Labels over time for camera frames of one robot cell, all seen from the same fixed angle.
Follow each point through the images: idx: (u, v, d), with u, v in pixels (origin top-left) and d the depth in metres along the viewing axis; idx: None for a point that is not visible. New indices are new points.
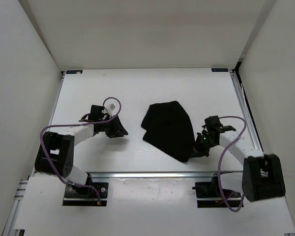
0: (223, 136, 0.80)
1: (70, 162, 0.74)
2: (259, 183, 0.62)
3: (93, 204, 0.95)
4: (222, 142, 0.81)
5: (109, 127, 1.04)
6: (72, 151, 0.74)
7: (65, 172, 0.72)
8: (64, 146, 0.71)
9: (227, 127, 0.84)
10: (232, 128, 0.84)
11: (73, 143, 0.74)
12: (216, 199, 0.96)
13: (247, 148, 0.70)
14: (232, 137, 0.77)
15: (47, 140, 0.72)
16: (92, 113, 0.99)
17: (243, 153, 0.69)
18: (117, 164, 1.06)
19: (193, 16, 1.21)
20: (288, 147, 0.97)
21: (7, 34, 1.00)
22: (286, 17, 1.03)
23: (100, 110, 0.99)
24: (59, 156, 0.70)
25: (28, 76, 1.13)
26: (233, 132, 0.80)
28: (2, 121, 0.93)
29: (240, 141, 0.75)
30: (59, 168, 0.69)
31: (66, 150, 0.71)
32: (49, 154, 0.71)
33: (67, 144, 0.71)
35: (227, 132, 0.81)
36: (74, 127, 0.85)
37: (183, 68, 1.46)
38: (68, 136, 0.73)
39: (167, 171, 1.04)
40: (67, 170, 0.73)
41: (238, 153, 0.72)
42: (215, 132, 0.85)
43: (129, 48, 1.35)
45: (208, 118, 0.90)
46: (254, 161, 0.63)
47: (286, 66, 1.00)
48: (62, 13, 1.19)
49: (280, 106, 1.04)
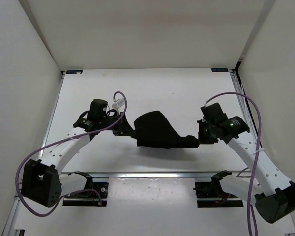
0: (238, 143, 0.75)
1: (57, 190, 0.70)
2: (280, 214, 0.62)
3: (93, 204, 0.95)
4: (235, 147, 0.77)
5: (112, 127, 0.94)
6: (58, 182, 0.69)
7: (50, 203, 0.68)
8: (45, 181, 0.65)
9: (240, 125, 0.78)
10: (245, 125, 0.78)
11: (57, 176, 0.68)
12: (216, 199, 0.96)
13: (272, 172, 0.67)
14: (250, 150, 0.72)
15: (29, 172, 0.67)
16: (91, 111, 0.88)
17: (267, 180, 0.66)
18: (118, 164, 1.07)
19: (194, 16, 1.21)
20: (288, 149, 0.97)
21: (7, 34, 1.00)
22: (285, 16, 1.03)
23: (100, 109, 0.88)
24: (42, 189, 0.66)
25: (28, 76, 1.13)
26: (250, 137, 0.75)
28: (2, 120, 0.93)
29: (261, 159, 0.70)
30: (44, 200, 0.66)
31: (48, 186, 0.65)
32: (33, 186, 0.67)
33: (47, 179, 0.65)
35: (241, 134, 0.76)
36: (63, 143, 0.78)
37: (183, 69, 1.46)
38: (50, 170, 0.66)
39: (167, 171, 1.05)
40: (54, 199, 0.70)
41: (258, 176, 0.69)
42: (223, 129, 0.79)
43: (129, 48, 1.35)
45: (208, 108, 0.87)
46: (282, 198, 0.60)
47: (287, 67, 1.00)
48: (62, 13, 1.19)
49: (280, 106, 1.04)
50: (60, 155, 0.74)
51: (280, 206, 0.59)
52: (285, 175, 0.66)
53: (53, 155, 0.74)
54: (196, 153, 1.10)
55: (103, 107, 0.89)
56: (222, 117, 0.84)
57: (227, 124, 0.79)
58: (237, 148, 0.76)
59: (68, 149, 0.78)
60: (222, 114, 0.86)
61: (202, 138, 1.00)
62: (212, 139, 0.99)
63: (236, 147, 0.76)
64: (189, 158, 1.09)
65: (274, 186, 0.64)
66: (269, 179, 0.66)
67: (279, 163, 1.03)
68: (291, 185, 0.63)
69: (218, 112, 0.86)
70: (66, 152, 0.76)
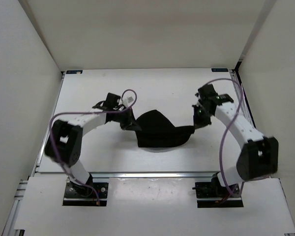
0: (221, 110, 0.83)
1: (77, 152, 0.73)
2: (254, 167, 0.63)
3: (93, 204, 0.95)
4: (220, 115, 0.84)
5: (122, 119, 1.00)
6: (79, 142, 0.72)
7: (71, 161, 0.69)
8: (73, 135, 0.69)
9: (224, 98, 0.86)
10: (229, 98, 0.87)
11: (80, 135, 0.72)
12: (216, 199, 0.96)
13: (247, 128, 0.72)
14: (229, 114, 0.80)
15: (57, 127, 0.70)
16: (106, 101, 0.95)
17: (242, 135, 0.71)
18: (118, 164, 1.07)
19: (193, 16, 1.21)
20: (288, 149, 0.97)
21: (7, 34, 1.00)
22: (285, 17, 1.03)
23: (115, 100, 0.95)
24: (68, 144, 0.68)
25: (28, 76, 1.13)
26: (231, 105, 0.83)
28: (2, 121, 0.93)
29: (238, 119, 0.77)
30: (67, 157, 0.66)
31: (74, 141, 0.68)
32: (58, 142, 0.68)
33: (75, 133, 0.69)
35: (224, 103, 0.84)
36: (84, 115, 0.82)
37: (183, 69, 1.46)
38: (77, 128, 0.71)
39: (167, 171, 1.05)
40: (73, 160, 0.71)
41: (237, 134, 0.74)
42: (212, 102, 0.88)
43: (129, 48, 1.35)
45: (202, 88, 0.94)
46: (253, 145, 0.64)
47: (287, 67, 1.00)
48: (62, 13, 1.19)
49: (280, 105, 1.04)
50: (84, 121, 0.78)
51: (250, 151, 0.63)
52: (260, 132, 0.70)
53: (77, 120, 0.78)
54: (196, 153, 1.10)
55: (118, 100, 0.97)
56: (214, 95, 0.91)
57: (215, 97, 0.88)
58: (221, 116, 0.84)
59: (90, 120, 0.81)
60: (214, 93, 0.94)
61: (198, 121, 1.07)
62: (206, 122, 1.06)
63: (220, 114, 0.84)
64: (190, 158, 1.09)
65: (247, 138, 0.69)
66: (243, 133, 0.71)
67: (279, 163, 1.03)
68: (263, 139, 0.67)
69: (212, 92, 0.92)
70: (89, 121, 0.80)
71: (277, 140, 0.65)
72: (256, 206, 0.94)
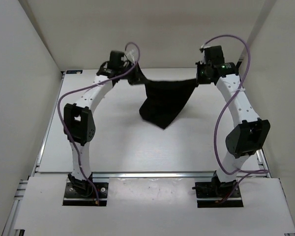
0: (223, 82, 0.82)
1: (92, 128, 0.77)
2: (243, 143, 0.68)
3: (92, 204, 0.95)
4: (221, 87, 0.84)
5: (131, 76, 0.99)
6: (92, 120, 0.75)
7: (88, 137, 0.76)
8: (82, 119, 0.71)
9: (230, 68, 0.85)
10: (234, 69, 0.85)
11: (91, 115, 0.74)
12: (216, 199, 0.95)
13: (244, 108, 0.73)
14: (231, 88, 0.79)
15: (68, 112, 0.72)
16: (110, 60, 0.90)
17: (239, 114, 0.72)
18: (118, 164, 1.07)
19: (193, 16, 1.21)
20: (288, 148, 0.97)
21: (7, 34, 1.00)
22: (285, 17, 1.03)
23: (119, 58, 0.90)
24: (81, 127, 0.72)
25: (28, 76, 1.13)
26: (235, 78, 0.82)
28: (2, 120, 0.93)
29: (239, 95, 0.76)
30: (84, 137, 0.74)
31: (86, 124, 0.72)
32: (72, 123, 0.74)
33: (84, 118, 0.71)
35: (228, 75, 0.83)
36: (92, 90, 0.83)
37: (183, 69, 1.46)
38: (86, 110, 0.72)
39: (167, 171, 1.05)
40: (90, 134, 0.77)
41: (234, 111, 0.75)
42: (215, 70, 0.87)
43: (129, 48, 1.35)
45: (208, 49, 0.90)
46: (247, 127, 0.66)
47: (287, 66, 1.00)
48: (62, 13, 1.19)
49: (280, 105, 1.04)
50: (91, 99, 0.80)
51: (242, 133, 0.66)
52: (256, 113, 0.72)
53: (84, 99, 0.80)
54: (196, 153, 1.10)
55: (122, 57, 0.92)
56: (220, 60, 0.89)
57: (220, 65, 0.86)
58: (223, 88, 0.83)
59: (98, 94, 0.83)
60: (221, 57, 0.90)
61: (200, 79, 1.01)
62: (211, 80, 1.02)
63: (222, 86, 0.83)
64: (189, 157, 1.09)
65: (242, 117, 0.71)
66: (240, 112, 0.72)
67: (279, 163, 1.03)
68: (257, 120, 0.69)
69: (218, 54, 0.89)
70: (95, 97, 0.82)
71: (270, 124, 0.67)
72: (256, 206, 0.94)
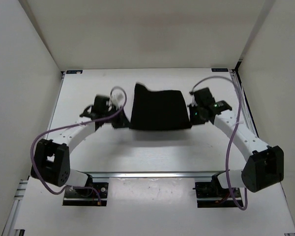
0: (221, 119, 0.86)
1: (66, 173, 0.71)
2: (262, 178, 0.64)
3: (93, 204, 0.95)
4: (219, 124, 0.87)
5: (115, 119, 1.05)
6: (68, 161, 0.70)
7: (60, 181, 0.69)
8: (58, 157, 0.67)
9: (221, 105, 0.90)
10: (227, 105, 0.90)
11: (68, 153, 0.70)
12: (216, 199, 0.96)
13: (250, 138, 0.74)
14: (230, 123, 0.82)
15: (41, 148, 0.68)
16: (95, 104, 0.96)
17: (246, 145, 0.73)
18: (118, 164, 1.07)
19: (193, 16, 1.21)
20: (288, 148, 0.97)
21: (7, 34, 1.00)
22: (285, 16, 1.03)
23: (103, 103, 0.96)
24: (53, 164, 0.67)
25: (28, 76, 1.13)
26: (230, 113, 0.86)
28: (2, 120, 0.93)
29: (240, 128, 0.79)
30: (54, 179, 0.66)
31: (60, 162, 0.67)
32: (44, 162, 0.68)
33: (60, 156, 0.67)
35: (223, 111, 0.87)
36: (72, 129, 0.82)
37: (183, 69, 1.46)
38: (62, 147, 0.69)
39: (167, 171, 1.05)
40: (63, 180, 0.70)
41: (241, 145, 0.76)
42: (210, 110, 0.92)
43: (129, 48, 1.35)
45: (197, 92, 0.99)
46: (259, 156, 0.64)
47: (287, 66, 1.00)
48: (62, 13, 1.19)
49: (280, 106, 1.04)
50: (70, 136, 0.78)
51: (258, 165, 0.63)
52: (264, 141, 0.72)
53: (63, 136, 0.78)
54: (196, 153, 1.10)
55: (105, 101, 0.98)
56: (210, 101, 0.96)
57: (212, 105, 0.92)
58: (221, 125, 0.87)
59: (77, 133, 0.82)
60: (211, 98, 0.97)
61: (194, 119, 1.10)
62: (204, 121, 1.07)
63: (220, 124, 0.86)
64: (189, 158, 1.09)
65: (252, 148, 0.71)
66: (247, 144, 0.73)
67: None
68: (269, 148, 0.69)
69: (207, 96, 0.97)
70: (75, 134, 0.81)
71: (282, 149, 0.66)
72: (256, 206, 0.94)
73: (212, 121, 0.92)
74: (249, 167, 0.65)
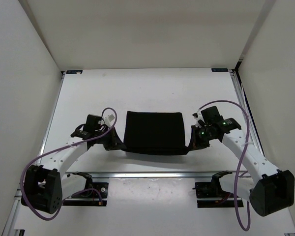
0: (228, 138, 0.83)
1: (59, 197, 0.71)
2: (271, 203, 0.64)
3: (93, 204, 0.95)
4: (227, 142, 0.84)
5: (106, 140, 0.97)
6: (59, 185, 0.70)
7: (52, 208, 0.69)
8: (48, 184, 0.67)
9: (231, 124, 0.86)
10: (236, 124, 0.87)
11: (59, 178, 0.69)
12: (215, 199, 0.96)
13: (259, 161, 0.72)
14: (239, 143, 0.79)
15: (31, 176, 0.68)
16: (87, 124, 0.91)
17: (255, 167, 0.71)
18: (117, 162, 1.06)
19: (193, 16, 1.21)
20: (288, 149, 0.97)
21: (7, 34, 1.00)
22: (285, 17, 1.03)
23: (96, 121, 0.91)
24: (44, 193, 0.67)
25: (28, 76, 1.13)
26: (240, 133, 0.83)
28: (2, 120, 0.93)
29: (249, 149, 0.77)
30: (46, 207, 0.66)
31: (51, 190, 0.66)
32: (35, 190, 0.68)
33: (49, 183, 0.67)
35: (232, 131, 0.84)
36: (63, 151, 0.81)
37: (183, 69, 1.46)
38: (52, 173, 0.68)
39: (167, 170, 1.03)
40: (55, 205, 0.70)
41: (250, 166, 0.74)
42: (218, 128, 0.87)
43: (129, 48, 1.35)
45: (206, 110, 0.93)
46: (268, 182, 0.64)
47: (287, 67, 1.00)
48: (62, 13, 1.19)
49: (280, 109, 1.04)
50: (61, 160, 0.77)
51: (267, 191, 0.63)
52: (273, 164, 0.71)
53: (54, 161, 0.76)
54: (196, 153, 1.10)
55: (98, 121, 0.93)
56: (219, 118, 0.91)
57: (221, 123, 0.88)
58: (229, 144, 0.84)
59: (69, 156, 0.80)
60: (219, 116, 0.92)
61: (197, 142, 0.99)
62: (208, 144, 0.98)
63: (229, 143, 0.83)
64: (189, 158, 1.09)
65: (261, 172, 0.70)
66: (256, 166, 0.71)
67: (279, 163, 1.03)
68: (278, 173, 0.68)
69: (216, 114, 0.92)
70: (66, 159, 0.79)
71: (292, 174, 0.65)
72: None
73: (220, 140, 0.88)
74: (257, 191, 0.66)
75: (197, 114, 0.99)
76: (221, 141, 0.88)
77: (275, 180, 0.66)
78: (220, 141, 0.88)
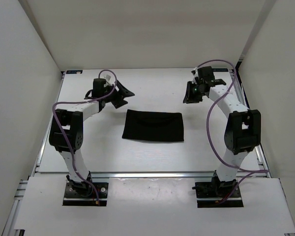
0: (213, 90, 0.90)
1: (81, 137, 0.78)
2: (239, 135, 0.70)
3: (93, 204, 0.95)
4: (212, 94, 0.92)
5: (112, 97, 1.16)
6: (82, 127, 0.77)
7: (77, 144, 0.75)
8: (75, 121, 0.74)
9: (218, 81, 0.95)
10: (222, 82, 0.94)
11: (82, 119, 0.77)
12: (216, 199, 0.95)
13: (234, 103, 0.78)
14: (221, 92, 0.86)
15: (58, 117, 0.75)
16: (94, 89, 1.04)
17: (229, 108, 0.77)
18: (118, 161, 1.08)
19: (193, 16, 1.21)
20: (288, 148, 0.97)
21: (7, 35, 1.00)
22: (285, 17, 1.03)
23: (102, 86, 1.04)
24: (71, 130, 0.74)
25: (28, 75, 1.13)
26: (223, 87, 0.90)
28: (2, 120, 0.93)
29: (228, 96, 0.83)
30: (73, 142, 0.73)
31: (77, 125, 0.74)
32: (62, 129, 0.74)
33: (76, 120, 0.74)
35: (218, 85, 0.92)
36: (80, 104, 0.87)
37: (183, 69, 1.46)
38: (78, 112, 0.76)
39: (167, 171, 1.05)
40: (78, 143, 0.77)
41: (225, 108, 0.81)
42: (206, 85, 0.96)
43: (129, 48, 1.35)
45: (200, 69, 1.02)
46: (238, 116, 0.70)
47: (287, 66, 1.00)
48: (62, 14, 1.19)
49: (281, 109, 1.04)
50: (81, 108, 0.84)
51: (234, 122, 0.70)
52: (246, 106, 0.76)
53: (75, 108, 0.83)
54: (196, 152, 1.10)
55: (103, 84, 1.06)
56: (210, 77, 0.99)
57: (211, 80, 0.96)
58: (214, 96, 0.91)
59: (87, 108, 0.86)
60: (212, 75, 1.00)
61: (191, 97, 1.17)
62: (199, 100, 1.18)
63: (214, 95, 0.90)
64: (189, 157, 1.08)
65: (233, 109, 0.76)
66: (230, 107, 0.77)
67: (279, 162, 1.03)
68: (248, 111, 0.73)
69: (208, 73, 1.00)
70: (86, 108, 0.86)
71: (259, 112, 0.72)
72: (256, 205, 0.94)
73: (208, 95, 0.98)
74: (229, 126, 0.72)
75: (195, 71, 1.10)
76: (208, 96, 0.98)
77: (247, 119, 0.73)
78: (208, 97, 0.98)
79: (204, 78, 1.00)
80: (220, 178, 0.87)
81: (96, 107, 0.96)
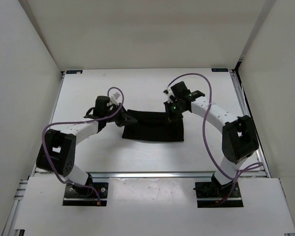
0: (195, 104, 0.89)
1: (70, 162, 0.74)
2: (237, 146, 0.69)
3: (93, 204, 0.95)
4: (195, 109, 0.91)
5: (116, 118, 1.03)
6: (73, 152, 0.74)
7: (65, 170, 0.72)
8: (65, 146, 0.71)
9: (196, 94, 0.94)
10: (200, 93, 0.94)
11: (74, 143, 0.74)
12: (216, 199, 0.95)
13: (222, 114, 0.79)
14: (204, 105, 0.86)
15: (49, 137, 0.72)
16: (96, 107, 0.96)
17: (220, 120, 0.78)
18: (119, 161, 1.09)
19: (193, 16, 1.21)
20: (288, 149, 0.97)
21: (7, 35, 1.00)
22: (285, 17, 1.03)
23: (105, 105, 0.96)
24: (60, 155, 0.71)
25: (28, 75, 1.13)
26: (203, 99, 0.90)
28: (2, 120, 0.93)
29: (213, 108, 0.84)
30: (60, 167, 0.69)
31: (67, 149, 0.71)
32: (51, 151, 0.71)
33: (68, 144, 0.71)
35: (198, 99, 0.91)
36: (77, 124, 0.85)
37: (183, 69, 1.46)
38: (70, 136, 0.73)
39: (167, 171, 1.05)
40: (67, 169, 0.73)
41: (215, 120, 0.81)
42: (187, 101, 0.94)
43: (129, 48, 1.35)
45: (175, 85, 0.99)
46: (231, 127, 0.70)
47: (287, 67, 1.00)
48: (62, 14, 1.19)
49: (280, 110, 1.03)
50: (76, 130, 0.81)
51: (229, 133, 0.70)
52: (233, 114, 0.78)
53: (70, 129, 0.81)
54: (196, 152, 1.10)
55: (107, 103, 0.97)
56: (187, 92, 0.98)
57: (189, 95, 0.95)
58: (197, 109, 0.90)
59: (83, 128, 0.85)
60: (186, 90, 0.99)
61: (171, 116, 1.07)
62: (181, 116, 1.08)
63: (197, 109, 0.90)
64: (189, 157, 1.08)
65: (224, 121, 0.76)
66: (220, 119, 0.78)
67: (279, 162, 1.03)
68: (238, 118, 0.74)
69: (183, 89, 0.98)
70: (81, 130, 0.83)
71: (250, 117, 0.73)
72: (256, 205, 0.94)
73: (191, 110, 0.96)
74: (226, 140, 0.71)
75: (168, 90, 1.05)
76: (191, 111, 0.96)
77: (239, 127, 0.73)
78: (191, 111, 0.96)
79: (180, 94, 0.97)
80: (221, 182, 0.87)
81: (95, 127, 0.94)
